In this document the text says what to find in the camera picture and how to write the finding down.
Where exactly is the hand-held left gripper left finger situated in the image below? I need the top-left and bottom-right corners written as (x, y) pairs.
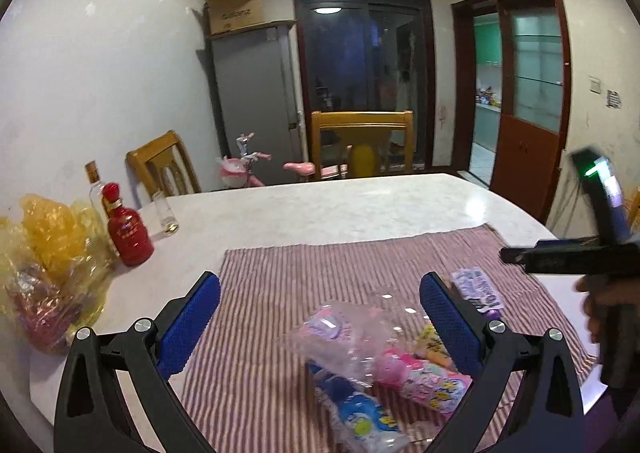
top-left (53, 271), bottom-right (221, 453)

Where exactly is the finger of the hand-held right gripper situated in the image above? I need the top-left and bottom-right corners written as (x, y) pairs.
top-left (500, 246), bottom-right (602, 276)
top-left (533, 238), bottom-right (599, 249)

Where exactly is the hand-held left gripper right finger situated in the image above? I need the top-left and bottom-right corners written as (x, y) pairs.
top-left (419, 271), bottom-right (587, 453)

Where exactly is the blue plastic drink bottle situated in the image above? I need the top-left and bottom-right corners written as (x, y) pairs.
top-left (307, 363), bottom-right (411, 453)

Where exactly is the person's right hand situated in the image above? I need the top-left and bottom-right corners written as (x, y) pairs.
top-left (576, 277), bottom-right (608, 345)

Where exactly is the yellow printed wrapper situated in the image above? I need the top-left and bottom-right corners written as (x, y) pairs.
top-left (415, 323), bottom-right (453, 369)

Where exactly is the purple white printed wrapper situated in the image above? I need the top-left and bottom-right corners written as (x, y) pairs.
top-left (451, 267), bottom-right (504, 318)

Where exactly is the pink plastic drink bottle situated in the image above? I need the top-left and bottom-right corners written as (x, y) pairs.
top-left (375, 353), bottom-right (473, 416)

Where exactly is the red wooden glazed door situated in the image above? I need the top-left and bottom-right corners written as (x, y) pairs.
top-left (490, 0), bottom-right (571, 223)

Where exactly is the red ceramic bottle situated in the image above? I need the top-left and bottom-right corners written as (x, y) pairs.
top-left (101, 182), bottom-right (155, 267)

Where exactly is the clear drinking glass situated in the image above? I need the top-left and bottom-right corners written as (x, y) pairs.
top-left (152, 192), bottom-right (179, 236)

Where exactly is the clear wrapper pink print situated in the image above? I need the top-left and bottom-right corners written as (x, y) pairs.
top-left (277, 300), bottom-right (401, 386)

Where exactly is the red white striped cloth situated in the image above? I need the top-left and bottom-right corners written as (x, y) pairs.
top-left (177, 223), bottom-right (598, 453)

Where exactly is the kitchen counter cabinet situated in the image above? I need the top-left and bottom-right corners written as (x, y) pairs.
top-left (474, 88), bottom-right (502, 169)

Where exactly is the yellow plastic bag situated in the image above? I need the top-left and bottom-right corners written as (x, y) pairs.
top-left (0, 193), bottom-right (118, 354)

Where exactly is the pink children's tricycle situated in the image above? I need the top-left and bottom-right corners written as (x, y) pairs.
top-left (216, 132), bottom-right (351, 190)

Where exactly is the clear glass bottle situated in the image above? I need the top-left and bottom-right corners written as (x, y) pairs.
top-left (85, 160), bottom-right (118, 254)

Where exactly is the yellow plastic toy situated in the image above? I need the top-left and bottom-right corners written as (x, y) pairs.
top-left (351, 143), bottom-right (377, 179)

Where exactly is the grey refrigerator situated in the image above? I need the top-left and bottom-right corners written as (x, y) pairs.
top-left (205, 20), bottom-right (307, 186)

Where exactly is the dark sliding glass door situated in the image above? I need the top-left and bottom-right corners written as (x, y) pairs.
top-left (291, 0), bottom-right (437, 174)

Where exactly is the brown cardboard box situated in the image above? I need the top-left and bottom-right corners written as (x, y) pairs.
top-left (201, 0), bottom-right (277, 36)

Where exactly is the red wooden door frame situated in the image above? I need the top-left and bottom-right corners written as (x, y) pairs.
top-left (450, 0), bottom-right (572, 174)

